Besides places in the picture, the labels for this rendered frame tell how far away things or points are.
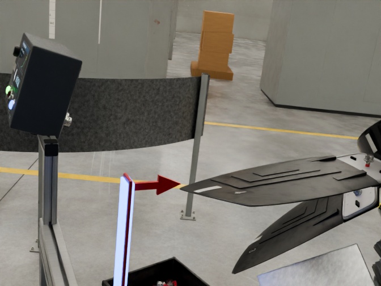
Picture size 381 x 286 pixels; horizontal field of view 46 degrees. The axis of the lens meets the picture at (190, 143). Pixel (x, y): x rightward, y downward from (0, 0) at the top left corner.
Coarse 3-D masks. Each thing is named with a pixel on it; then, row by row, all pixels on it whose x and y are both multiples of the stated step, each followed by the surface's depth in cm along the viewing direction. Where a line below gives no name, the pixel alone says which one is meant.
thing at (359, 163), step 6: (342, 156) 66; (348, 156) 66; (354, 156) 66; (360, 156) 66; (348, 162) 64; (354, 162) 64; (360, 162) 64; (372, 162) 64; (378, 162) 64; (360, 168) 62; (366, 168) 62; (372, 168) 62; (378, 168) 62; (372, 174) 60; (378, 174) 60; (378, 180) 58
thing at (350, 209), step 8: (352, 192) 74; (368, 192) 71; (376, 192) 69; (344, 200) 74; (352, 200) 73; (360, 200) 71; (368, 200) 69; (376, 200) 68; (344, 208) 73; (352, 208) 71; (360, 208) 69; (368, 208) 68; (344, 216) 71; (352, 216) 70
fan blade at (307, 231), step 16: (304, 208) 81; (320, 208) 77; (336, 208) 73; (272, 224) 92; (288, 224) 81; (304, 224) 77; (320, 224) 74; (336, 224) 71; (272, 240) 81; (288, 240) 77; (304, 240) 74; (240, 256) 85; (256, 256) 80; (272, 256) 76
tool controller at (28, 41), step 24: (24, 48) 104; (48, 48) 97; (24, 72) 95; (48, 72) 96; (72, 72) 98; (24, 96) 96; (48, 96) 98; (72, 96) 103; (24, 120) 98; (48, 120) 100
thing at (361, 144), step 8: (368, 128) 67; (376, 128) 66; (360, 136) 69; (376, 136) 66; (360, 144) 69; (368, 144) 67; (376, 144) 65; (360, 152) 70; (368, 152) 67; (376, 152) 65
